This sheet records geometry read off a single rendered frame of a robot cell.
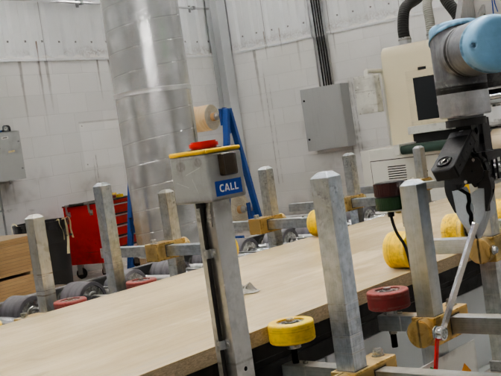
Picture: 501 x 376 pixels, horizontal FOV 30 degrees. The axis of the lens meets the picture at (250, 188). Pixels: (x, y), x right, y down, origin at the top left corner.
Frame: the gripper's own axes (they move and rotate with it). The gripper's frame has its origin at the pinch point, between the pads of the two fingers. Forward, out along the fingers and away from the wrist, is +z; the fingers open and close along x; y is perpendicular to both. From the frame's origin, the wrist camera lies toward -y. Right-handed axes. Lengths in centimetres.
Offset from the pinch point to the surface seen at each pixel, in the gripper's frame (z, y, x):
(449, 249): 6.7, 22.1, 18.2
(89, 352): 11, -49, 50
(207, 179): -17, -60, 5
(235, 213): 49, 520, 539
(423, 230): -1.6, -6.7, 6.1
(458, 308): 13.8, 0.1, 5.4
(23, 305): 17, 10, 156
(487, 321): 15.3, -3.0, -1.9
